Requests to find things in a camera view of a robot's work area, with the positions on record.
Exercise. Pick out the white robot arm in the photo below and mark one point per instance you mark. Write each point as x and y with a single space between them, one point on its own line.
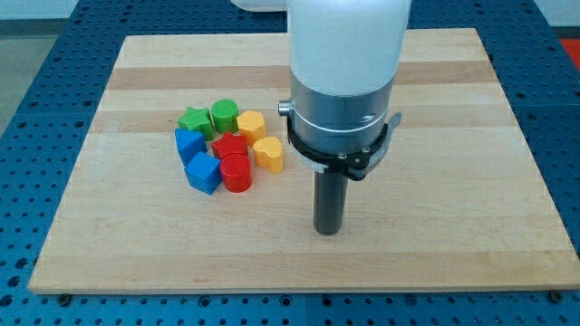
343 58

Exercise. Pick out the wooden board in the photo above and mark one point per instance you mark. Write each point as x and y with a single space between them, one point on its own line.
457 205

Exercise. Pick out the red cylinder block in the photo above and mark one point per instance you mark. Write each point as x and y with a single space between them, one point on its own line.
236 173

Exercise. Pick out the green star block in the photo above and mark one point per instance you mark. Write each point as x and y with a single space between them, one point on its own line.
197 120

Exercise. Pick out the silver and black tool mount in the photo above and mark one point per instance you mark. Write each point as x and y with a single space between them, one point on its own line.
347 135

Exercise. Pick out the blue triangle block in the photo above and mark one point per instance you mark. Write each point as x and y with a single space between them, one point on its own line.
189 143

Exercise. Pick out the blue cube block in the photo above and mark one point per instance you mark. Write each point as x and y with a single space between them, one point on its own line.
203 173

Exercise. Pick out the yellow hexagon block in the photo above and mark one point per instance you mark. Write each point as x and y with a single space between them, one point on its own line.
252 126

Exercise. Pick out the green cylinder block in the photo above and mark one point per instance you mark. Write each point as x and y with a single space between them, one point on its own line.
224 113

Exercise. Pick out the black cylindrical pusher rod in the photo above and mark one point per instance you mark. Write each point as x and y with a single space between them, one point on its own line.
330 191

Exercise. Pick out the yellow heart block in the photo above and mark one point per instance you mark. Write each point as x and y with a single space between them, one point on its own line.
268 153

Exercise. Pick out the red star block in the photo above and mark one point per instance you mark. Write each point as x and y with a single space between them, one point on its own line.
228 144

